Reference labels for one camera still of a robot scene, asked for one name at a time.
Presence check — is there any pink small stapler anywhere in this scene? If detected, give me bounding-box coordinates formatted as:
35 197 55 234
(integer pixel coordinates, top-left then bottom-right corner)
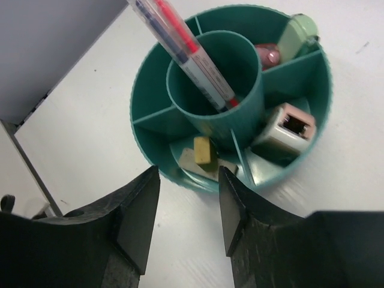
251 103 317 160

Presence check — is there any green pen cap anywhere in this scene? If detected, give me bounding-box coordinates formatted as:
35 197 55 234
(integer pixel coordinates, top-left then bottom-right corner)
277 13 319 64

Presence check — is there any red pen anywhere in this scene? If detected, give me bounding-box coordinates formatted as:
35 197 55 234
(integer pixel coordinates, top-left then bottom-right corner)
154 0 238 112

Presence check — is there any grey eraser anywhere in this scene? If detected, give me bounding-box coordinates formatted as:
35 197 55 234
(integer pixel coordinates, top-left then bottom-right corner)
178 148 218 182

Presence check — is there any pink correction tape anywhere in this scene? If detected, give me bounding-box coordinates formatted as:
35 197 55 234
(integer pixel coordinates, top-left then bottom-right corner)
254 43 280 71

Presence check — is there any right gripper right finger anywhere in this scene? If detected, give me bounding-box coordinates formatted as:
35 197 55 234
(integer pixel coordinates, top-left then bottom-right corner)
218 167 383 287

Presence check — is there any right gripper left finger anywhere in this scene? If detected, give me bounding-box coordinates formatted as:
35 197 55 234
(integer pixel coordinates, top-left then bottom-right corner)
1 166 160 287

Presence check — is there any grey clear pen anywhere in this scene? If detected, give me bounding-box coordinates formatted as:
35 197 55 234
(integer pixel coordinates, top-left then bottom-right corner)
126 0 238 114

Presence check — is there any teal round organizer container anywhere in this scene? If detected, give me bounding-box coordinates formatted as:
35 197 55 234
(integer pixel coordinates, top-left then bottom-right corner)
130 1 332 193

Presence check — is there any yellow eraser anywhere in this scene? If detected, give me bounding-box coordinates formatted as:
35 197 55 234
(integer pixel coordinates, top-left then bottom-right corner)
194 136 212 164

